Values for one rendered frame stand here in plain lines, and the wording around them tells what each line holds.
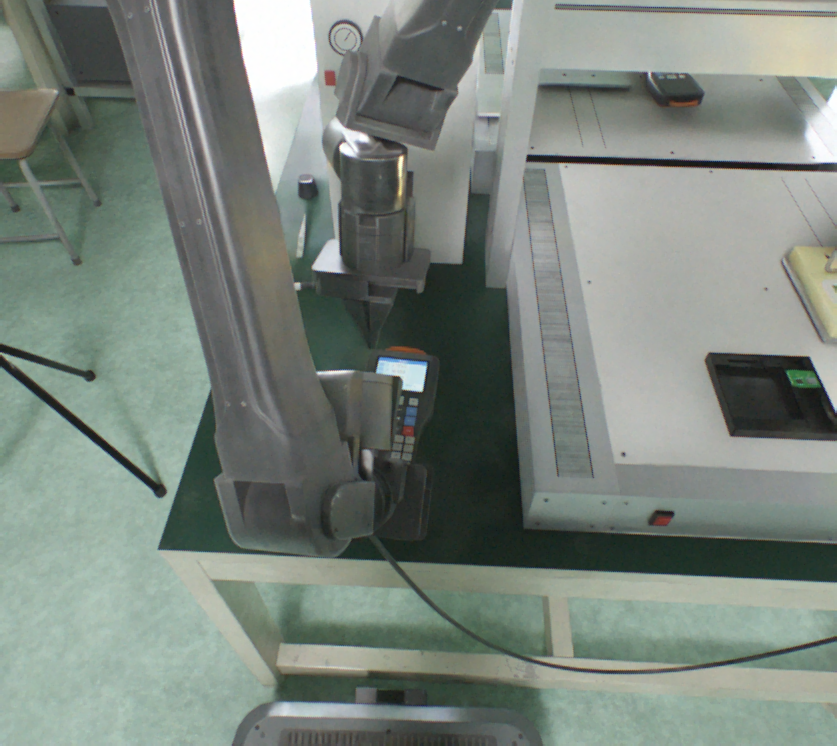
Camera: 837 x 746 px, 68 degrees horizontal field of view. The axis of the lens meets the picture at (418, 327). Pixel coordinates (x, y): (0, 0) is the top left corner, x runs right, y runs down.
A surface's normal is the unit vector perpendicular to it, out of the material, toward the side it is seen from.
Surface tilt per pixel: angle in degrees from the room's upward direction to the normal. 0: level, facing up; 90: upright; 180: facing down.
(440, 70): 107
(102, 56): 90
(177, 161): 62
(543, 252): 0
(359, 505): 70
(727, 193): 0
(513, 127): 90
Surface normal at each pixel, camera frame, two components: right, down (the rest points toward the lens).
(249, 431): -0.37, 0.29
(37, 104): 0.23, -0.67
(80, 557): 0.01, -0.66
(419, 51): 0.07, 0.90
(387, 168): 0.40, 0.52
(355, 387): 0.91, -0.06
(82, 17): -0.04, 0.74
